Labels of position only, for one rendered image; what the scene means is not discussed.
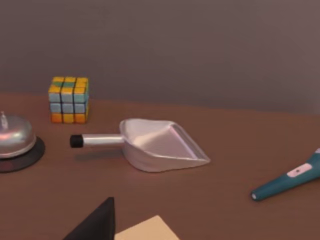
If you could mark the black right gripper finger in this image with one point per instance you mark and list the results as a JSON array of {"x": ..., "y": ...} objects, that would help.
[{"x": 97, "y": 222}]

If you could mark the silver metal scoop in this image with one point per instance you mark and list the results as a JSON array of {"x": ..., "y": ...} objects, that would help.
[{"x": 160, "y": 147}]

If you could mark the silver service bell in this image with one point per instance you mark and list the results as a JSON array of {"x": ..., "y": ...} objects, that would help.
[{"x": 15, "y": 142}]

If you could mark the multicoloured puzzle cube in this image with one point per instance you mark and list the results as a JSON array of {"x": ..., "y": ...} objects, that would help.
[{"x": 69, "y": 100}]

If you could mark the teal handheld device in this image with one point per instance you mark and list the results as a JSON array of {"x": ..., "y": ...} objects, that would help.
[{"x": 287, "y": 178}]

